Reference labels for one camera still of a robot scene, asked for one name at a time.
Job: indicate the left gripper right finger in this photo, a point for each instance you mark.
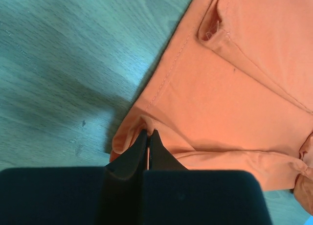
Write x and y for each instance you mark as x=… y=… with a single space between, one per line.
x=173 y=195

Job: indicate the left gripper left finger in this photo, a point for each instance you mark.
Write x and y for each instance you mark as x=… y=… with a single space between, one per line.
x=96 y=195

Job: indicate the orange t shirt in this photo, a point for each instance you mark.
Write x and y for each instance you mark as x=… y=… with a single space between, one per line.
x=234 y=91

